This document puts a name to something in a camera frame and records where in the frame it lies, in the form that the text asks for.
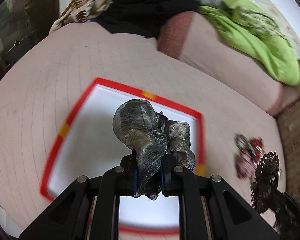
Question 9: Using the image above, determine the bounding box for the grey metallic scrunchie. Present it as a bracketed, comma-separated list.
[113, 99, 196, 200]

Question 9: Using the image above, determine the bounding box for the dark brown claw clip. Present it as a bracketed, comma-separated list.
[250, 151, 280, 213]

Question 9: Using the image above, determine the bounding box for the red white tray box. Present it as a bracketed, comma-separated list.
[40, 77, 205, 238]

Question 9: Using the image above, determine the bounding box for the red patterned scrunchie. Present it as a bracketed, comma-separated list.
[235, 134, 264, 179]

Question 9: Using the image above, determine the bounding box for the brown striped headboard cushion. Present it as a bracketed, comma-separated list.
[277, 100, 300, 203]

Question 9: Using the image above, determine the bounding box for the pink quilted bed cover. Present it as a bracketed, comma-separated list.
[0, 22, 283, 229]

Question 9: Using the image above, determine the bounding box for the pink bolster pillow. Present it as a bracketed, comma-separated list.
[157, 11, 283, 116]

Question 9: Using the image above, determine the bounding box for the black cloth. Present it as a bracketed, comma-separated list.
[91, 0, 199, 38]

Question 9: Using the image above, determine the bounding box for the green blanket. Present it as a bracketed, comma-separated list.
[198, 0, 300, 86]

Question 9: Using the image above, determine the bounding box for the leaf pattern cloth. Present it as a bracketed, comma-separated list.
[49, 0, 113, 34]

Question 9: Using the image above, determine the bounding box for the wooden glass cabinet door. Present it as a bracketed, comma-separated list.
[0, 0, 59, 80]

